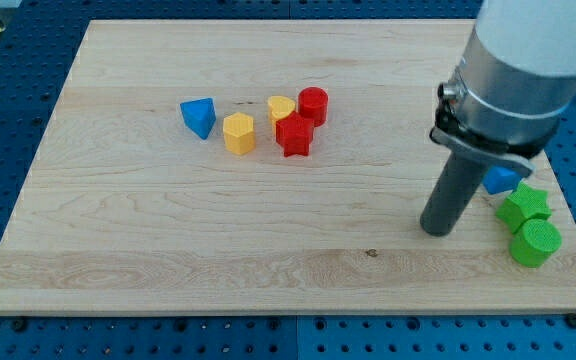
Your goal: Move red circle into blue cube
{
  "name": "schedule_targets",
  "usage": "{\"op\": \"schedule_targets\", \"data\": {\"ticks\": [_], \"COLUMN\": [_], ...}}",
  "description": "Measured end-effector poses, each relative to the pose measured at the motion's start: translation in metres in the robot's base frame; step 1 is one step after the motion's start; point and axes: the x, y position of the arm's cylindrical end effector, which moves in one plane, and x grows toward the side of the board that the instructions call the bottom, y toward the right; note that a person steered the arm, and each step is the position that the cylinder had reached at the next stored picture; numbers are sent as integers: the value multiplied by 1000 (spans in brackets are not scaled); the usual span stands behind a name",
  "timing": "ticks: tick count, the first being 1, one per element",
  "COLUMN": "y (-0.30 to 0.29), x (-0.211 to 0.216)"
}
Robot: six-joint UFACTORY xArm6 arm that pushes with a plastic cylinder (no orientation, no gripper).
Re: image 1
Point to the blue triangle block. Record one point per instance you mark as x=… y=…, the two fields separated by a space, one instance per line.
x=199 y=116

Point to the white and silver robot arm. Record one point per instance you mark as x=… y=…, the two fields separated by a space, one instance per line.
x=516 y=76

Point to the yellow heart block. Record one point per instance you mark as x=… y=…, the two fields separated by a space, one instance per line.
x=279 y=107

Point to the red cylinder block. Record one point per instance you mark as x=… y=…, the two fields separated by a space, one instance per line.
x=313 y=104

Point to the green star block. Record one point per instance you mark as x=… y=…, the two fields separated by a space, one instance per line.
x=523 y=204

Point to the red star block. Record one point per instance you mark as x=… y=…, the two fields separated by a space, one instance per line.
x=294 y=134

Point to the yellow hexagon block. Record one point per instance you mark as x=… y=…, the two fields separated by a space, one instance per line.
x=239 y=133

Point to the green cylinder block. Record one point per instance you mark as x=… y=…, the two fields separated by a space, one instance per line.
x=535 y=242

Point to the blue cube block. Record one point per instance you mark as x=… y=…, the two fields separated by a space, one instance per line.
x=499 y=179

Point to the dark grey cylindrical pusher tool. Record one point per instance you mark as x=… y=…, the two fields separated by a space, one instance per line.
x=453 y=191

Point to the light wooden board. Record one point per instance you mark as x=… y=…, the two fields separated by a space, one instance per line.
x=126 y=212

